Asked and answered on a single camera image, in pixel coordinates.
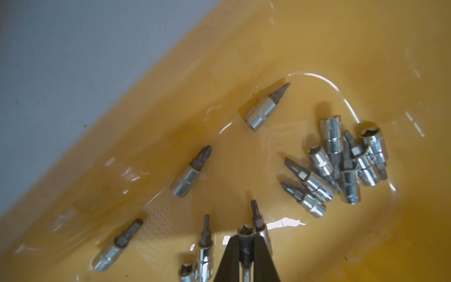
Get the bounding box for silver bit in box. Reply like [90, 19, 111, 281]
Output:
[170, 145, 212, 197]

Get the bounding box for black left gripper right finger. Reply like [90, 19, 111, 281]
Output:
[254, 235, 281, 282]

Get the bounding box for yellow plastic storage box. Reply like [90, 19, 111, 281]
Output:
[1, 1, 451, 282]

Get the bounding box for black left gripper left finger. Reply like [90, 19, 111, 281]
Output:
[214, 235, 240, 282]

